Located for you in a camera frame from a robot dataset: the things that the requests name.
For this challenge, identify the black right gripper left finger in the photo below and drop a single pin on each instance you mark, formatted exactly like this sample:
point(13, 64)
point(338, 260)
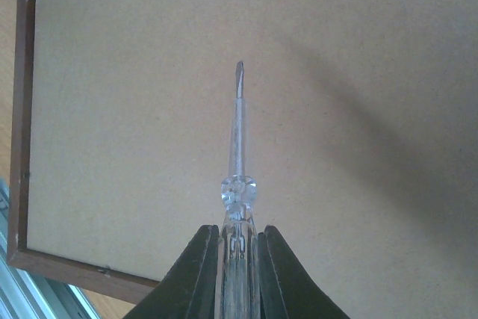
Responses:
point(188, 289)

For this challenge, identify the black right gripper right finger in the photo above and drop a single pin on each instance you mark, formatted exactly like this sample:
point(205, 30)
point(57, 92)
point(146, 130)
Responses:
point(287, 290)

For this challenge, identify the clear handle screwdriver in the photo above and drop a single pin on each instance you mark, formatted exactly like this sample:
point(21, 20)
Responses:
point(237, 285)

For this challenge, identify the brown wooden picture frame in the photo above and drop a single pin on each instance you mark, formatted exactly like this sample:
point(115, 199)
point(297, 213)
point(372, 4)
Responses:
point(105, 281)

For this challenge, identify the aluminium rail base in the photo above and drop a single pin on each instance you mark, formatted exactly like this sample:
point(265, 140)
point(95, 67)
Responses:
point(27, 295)

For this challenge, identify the brown frame backing board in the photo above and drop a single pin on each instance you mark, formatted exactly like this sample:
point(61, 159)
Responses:
point(362, 138)

